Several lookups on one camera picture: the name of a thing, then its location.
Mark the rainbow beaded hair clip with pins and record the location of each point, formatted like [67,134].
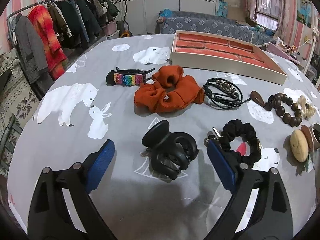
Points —
[127,77]

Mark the grey coat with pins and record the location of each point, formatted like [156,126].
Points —
[31,49]

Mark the grey polar bear tablecloth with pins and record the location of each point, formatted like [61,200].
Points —
[134,201]

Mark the garment steamer with yellow base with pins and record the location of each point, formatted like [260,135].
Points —
[122,25]

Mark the blue poster on wall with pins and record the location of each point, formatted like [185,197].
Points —
[304,15]

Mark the black plastic claw hair clip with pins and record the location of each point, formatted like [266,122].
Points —
[170,152]

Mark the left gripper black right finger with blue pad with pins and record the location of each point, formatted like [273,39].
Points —
[271,217]

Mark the orange fabric scrunchie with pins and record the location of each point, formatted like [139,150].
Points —
[170,91]

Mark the cream tray with orange lining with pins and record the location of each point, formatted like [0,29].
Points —
[198,50]

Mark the dark hanging clothes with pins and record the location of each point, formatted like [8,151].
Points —
[77,23]

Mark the window with pink curtains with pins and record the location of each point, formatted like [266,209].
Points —
[277,15]

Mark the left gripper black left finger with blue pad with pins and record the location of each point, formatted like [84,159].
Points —
[48,214]

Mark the black fabric scrunchie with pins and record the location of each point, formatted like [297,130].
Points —
[231,130]

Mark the white framed mirror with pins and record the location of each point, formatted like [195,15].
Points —
[311,69]

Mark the metal clothes rack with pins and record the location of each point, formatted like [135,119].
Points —
[10,32]

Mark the pink bedside cabinet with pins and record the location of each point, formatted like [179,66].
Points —
[282,52]

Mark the bed with blue patterned cover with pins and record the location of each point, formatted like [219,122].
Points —
[205,23]

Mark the cream flower hair accessory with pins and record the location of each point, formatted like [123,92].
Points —
[308,110]

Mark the red orange jacket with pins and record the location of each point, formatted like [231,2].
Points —
[41,20]

